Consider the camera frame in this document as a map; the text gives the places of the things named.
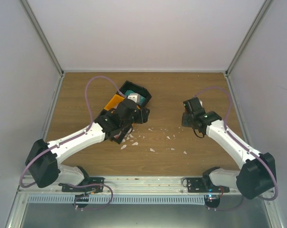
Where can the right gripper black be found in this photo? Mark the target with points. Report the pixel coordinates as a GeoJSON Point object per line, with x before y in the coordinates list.
{"type": "Point", "coordinates": [184, 121]}

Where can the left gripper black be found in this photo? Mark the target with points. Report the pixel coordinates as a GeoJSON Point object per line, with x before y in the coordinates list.
{"type": "Point", "coordinates": [143, 117]}

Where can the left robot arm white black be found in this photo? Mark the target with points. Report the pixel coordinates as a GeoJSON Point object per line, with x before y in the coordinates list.
{"type": "Point", "coordinates": [44, 161]}

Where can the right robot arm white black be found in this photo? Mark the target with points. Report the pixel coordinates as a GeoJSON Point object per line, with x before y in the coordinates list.
{"type": "Point", "coordinates": [257, 171]}

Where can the black bin with teal cards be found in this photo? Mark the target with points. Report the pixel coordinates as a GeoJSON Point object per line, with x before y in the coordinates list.
{"type": "Point", "coordinates": [130, 89]}

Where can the black bin with red cards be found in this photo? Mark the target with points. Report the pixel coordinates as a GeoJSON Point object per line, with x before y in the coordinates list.
{"type": "Point", "coordinates": [126, 130]}

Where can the yellow bin with white cards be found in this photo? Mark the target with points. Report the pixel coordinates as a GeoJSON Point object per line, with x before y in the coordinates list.
{"type": "Point", "coordinates": [114, 102]}

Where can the red white card stack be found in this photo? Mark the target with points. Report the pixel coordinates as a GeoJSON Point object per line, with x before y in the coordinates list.
{"type": "Point", "coordinates": [120, 136]}

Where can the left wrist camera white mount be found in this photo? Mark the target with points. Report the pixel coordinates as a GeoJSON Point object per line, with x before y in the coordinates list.
{"type": "Point", "coordinates": [134, 97]}

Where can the aluminium front rail frame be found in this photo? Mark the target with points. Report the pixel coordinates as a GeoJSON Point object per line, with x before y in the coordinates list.
{"type": "Point", "coordinates": [221, 210]}

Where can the grey slotted cable duct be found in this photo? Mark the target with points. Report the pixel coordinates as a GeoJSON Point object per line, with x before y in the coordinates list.
{"type": "Point", "coordinates": [120, 199]}

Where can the right aluminium corner post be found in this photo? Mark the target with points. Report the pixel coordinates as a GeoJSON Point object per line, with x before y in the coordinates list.
{"type": "Point", "coordinates": [252, 29]}

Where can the aluminium corner post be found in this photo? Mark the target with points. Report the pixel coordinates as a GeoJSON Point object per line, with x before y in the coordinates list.
{"type": "Point", "coordinates": [37, 27]}
{"type": "Point", "coordinates": [252, 29]}

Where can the left aluminium corner post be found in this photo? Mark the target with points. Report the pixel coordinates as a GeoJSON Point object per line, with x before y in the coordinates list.
{"type": "Point", "coordinates": [37, 27]}

